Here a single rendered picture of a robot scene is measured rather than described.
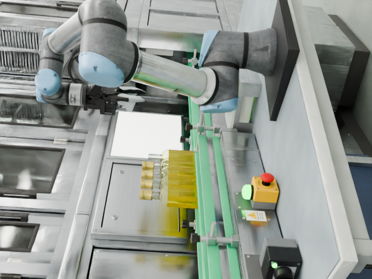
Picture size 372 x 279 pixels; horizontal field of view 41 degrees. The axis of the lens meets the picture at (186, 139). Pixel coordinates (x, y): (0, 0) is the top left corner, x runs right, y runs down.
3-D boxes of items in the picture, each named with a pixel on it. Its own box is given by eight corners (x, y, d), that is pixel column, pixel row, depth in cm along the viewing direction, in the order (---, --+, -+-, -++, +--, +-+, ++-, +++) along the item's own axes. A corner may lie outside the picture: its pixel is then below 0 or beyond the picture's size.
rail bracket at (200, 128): (215, 150, 192) (182, 148, 191) (220, 113, 183) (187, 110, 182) (215, 155, 189) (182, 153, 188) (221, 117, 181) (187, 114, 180)
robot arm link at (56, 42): (97, -28, 123) (34, 30, 162) (93, 13, 121) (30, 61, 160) (138, -14, 129) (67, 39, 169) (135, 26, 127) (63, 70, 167)
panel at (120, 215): (182, 119, 250) (115, 114, 248) (184, 114, 249) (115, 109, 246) (187, 244, 174) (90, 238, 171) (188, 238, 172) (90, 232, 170)
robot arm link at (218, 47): (244, 25, 152) (201, 22, 152) (243, 66, 150) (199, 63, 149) (239, 39, 164) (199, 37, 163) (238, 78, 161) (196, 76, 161)
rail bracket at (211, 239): (238, 239, 136) (190, 236, 135) (242, 219, 133) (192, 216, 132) (239, 249, 133) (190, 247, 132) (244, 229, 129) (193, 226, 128)
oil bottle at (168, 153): (213, 163, 196) (160, 160, 195) (215, 151, 194) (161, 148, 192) (214, 171, 192) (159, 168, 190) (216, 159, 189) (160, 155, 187)
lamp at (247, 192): (249, 193, 150) (239, 192, 150) (252, 181, 147) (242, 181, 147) (252, 202, 146) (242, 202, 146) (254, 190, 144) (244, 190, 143)
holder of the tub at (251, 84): (243, 125, 208) (225, 124, 207) (255, 65, 193) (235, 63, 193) (249, 147, 193) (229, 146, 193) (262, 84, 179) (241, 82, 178)
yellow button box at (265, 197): (272, 195, 152) (248, 194, 152) (277, 176, 148) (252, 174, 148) (276, 210, 146) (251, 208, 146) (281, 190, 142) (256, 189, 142)
